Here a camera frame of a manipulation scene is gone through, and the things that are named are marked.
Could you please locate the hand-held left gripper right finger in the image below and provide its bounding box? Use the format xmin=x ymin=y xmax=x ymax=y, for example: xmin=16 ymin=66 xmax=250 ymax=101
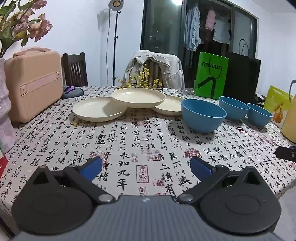
xmin=176 ymin=156 xmax=263 ymax=205

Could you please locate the red small box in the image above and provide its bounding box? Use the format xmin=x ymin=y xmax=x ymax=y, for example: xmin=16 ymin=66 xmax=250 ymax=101
xmin=0 ymin=146 xmax=9 ymax=180

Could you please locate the yellow flower branch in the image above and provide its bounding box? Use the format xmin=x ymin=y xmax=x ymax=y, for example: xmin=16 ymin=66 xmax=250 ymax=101
xmin=116 ymin=64 xmax=163 ymax=90

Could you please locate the pink hard suitcase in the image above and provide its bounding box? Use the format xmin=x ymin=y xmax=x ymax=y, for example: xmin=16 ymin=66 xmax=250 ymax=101
xmin=4 ymin=47 xmax=63 ymax=123

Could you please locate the blue bowl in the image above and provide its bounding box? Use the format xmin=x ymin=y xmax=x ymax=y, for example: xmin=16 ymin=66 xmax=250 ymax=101
xmin=181 ymin=99 xmax=227 ymax=133
xmin=219 ymin=96 xmax=250 ymax=120
xmin=247 ymin=103 xmax=273 ymax=127

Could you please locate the yellow-green snack box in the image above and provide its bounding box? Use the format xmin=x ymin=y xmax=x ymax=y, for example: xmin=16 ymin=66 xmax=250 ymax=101
xmin=264 ymin=86 xmax=293 ymax=129

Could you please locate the dark framed glass door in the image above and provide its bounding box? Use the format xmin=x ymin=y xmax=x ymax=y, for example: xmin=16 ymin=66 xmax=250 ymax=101
xmin=140 ymin=0 xmax=258 ymax=88

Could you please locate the hanging pink garment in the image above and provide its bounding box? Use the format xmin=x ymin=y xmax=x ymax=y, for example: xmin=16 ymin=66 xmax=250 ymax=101
xmin=205 ymin=8 xmax=216 ymax=30

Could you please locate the yellow thermos jug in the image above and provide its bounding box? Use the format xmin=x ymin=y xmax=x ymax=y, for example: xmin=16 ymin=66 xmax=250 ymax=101
xmin=281 ymin=80 xmax=296 ymax=144

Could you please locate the purple grey cloth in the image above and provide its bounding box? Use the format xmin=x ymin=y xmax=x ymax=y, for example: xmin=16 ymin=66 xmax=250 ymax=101
xmin=62 ymin=86 xmax=84 ymax=99

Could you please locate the studio lamp on stand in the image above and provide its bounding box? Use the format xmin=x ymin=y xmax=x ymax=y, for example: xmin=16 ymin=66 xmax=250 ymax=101
xmin=109 ymin=0 xmax=124 ymax=86

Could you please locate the chair with beige jacket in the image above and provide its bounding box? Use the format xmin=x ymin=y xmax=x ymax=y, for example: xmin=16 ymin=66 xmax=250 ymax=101
xmin=124 ymin=50 xmax=185 ymax=90

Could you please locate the hanging blue shirt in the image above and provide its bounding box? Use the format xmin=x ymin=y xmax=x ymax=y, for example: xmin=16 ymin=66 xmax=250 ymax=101
xmin=184 ymin=5 xmax=201 ymax=52

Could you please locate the grey purple vase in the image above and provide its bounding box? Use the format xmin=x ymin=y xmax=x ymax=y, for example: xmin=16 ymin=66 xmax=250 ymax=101
xmin=0 ymin=58 xmax=16 ymax=153

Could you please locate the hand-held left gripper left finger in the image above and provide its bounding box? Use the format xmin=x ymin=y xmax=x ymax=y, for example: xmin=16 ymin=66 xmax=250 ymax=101
xmin=30 ymin=156 xmax=116 ymax=205

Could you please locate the black lamp cable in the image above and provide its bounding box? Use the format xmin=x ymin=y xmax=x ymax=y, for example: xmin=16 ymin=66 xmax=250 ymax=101
xmin=105 ymin=7 xmax=111 ymax=86

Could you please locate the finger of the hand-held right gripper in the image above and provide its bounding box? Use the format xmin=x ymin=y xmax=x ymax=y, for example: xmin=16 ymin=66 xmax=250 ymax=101
xmin=276 ymin=146 xmax=296 ymax=160

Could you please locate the calligraphy printed tablecloth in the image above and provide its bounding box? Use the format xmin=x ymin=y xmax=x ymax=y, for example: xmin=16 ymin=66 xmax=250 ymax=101
xmin=0 ymin=85 xmax=296 ymax=223

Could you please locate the green paper bag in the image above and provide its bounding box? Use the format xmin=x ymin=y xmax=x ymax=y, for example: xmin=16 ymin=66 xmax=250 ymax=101
xmin=194 ymin=52 xmax=229 ymax=100

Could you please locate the hanging white garment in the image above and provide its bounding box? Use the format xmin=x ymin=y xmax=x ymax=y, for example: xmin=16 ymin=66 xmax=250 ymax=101
xmin=213 ymin=14 xmax=232 ymax=44

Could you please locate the wooden chair under jacket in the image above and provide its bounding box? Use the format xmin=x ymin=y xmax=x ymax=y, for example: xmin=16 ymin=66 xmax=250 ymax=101
xmin=146 ymin=59 xmax=162 ymax=87

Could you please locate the cream round plate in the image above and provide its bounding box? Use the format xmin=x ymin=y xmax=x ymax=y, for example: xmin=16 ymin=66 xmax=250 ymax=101
xmin=73 ymin=97 xmax=128 ymax=121
xmin=111 ymin=88 xmax=166 ymax=109
xmin=151 ymin=95 xmax=185 ymax=116

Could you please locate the black paper bag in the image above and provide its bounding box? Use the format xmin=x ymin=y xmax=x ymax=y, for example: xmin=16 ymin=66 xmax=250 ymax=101
xmin=224 ymin=39 xmax=262 ymax=103

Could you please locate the dark wooden chair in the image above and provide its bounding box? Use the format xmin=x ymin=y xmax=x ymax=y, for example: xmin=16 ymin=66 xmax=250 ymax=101
xmin=61 ymin=53 xmax=89 ymax=87

